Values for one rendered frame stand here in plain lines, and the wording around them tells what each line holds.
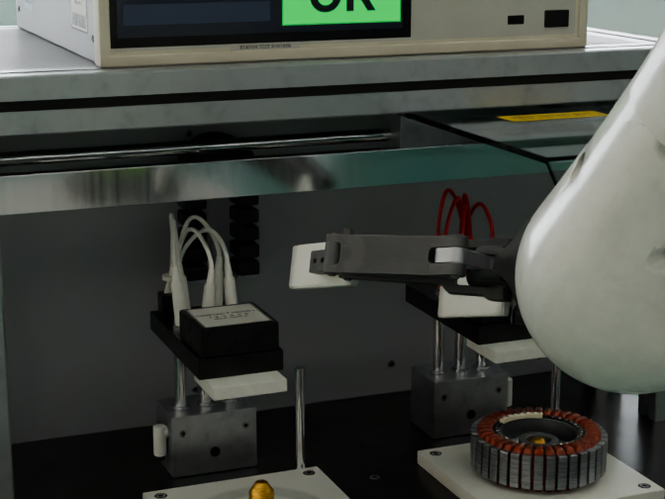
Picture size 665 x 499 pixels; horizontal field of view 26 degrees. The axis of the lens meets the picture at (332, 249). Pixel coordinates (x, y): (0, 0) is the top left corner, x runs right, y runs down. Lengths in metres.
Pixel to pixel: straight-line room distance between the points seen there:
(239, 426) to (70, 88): 0.33
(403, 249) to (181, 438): 0.39
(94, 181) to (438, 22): 0.33
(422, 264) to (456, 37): 0.40
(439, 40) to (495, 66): 0.05
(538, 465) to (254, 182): 0.32
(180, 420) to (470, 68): 0.38
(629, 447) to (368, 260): 0.48
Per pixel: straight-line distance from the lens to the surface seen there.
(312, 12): 1.19
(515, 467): 1.17
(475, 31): 1.25
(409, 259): 0.88
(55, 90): 1.11
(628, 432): 1.35
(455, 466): 1.22
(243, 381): 1.12
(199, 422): 1.22
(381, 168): 1.19
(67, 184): 1.11
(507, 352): 1.20
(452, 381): 1.30
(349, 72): 1.17
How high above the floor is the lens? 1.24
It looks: 14 degrees down
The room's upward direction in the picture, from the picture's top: straight up
